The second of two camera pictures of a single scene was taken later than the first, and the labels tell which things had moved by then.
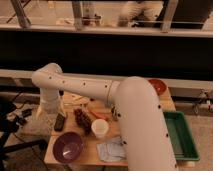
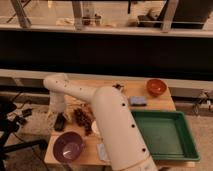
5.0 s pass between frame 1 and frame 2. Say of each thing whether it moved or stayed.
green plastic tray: stayed
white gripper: moved
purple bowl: stayed
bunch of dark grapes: stayed
